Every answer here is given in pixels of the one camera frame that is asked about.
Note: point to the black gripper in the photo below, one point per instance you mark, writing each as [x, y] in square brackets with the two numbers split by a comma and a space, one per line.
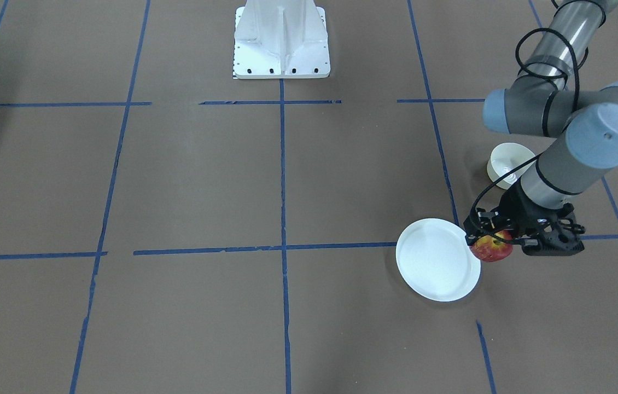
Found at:
[516, 211]

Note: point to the red yellow apple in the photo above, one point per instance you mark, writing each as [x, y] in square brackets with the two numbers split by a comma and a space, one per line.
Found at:
[487, 249]

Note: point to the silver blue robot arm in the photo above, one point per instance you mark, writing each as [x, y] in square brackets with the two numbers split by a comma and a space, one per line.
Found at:
[546, 100]

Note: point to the white plate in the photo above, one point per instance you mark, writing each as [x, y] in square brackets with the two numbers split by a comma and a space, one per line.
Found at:
[435, 261]

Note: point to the white bowl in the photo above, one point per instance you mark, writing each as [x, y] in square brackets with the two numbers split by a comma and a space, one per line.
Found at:
[504, 158]

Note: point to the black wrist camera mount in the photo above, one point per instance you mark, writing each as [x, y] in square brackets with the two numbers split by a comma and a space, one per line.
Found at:
[552, 232]

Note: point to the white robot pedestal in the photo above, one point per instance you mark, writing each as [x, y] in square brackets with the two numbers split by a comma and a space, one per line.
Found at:
[281, 39]

